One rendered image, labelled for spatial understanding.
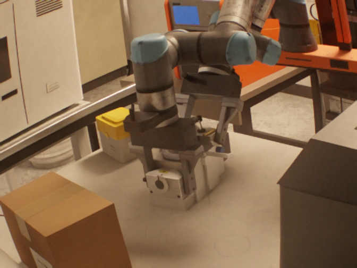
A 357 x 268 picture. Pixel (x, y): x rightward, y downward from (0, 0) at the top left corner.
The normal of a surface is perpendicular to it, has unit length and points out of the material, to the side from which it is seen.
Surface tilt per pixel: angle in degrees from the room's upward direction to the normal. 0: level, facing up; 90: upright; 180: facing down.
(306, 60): 90
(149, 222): 0
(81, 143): 90
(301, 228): 90
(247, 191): 0
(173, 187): 90
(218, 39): 45
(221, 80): 50
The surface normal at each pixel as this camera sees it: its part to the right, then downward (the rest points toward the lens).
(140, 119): -0.14, -0.91
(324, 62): -0.50, 0.40
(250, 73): 0.71, 0.18
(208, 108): -0.69, 0.37
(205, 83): -0.49, -0.28
